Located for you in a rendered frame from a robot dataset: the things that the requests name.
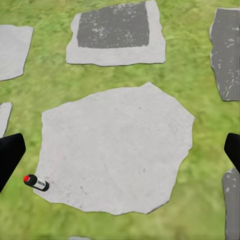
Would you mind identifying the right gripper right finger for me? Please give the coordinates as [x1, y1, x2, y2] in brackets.
[224, 132, 240, 173]

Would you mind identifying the insectifuge atomizer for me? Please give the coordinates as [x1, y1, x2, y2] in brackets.
[23, 174, 50, 192]

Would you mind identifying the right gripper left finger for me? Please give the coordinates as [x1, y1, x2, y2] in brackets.
[0, 133, 26, 193]

